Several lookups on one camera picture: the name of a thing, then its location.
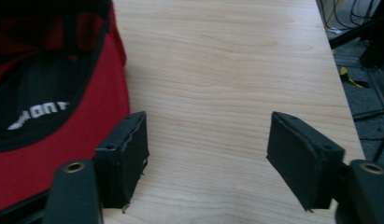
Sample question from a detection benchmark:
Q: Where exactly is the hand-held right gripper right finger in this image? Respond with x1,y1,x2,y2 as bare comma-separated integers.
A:
265,111,347,213

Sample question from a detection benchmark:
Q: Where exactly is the red and black cap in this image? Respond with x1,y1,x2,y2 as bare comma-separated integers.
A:
0,0,132,215

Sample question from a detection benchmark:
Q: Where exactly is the black cable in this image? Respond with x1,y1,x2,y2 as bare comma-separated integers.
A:
320,0,380,32

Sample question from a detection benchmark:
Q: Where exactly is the yellow and black tape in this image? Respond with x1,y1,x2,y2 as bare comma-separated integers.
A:
339,65,370,90

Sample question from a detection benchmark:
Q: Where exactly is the black metal stand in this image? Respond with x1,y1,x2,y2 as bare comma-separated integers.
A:
328,0,384,68

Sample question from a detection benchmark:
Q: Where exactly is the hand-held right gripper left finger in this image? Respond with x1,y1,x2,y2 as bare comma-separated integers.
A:
92,111,150,215

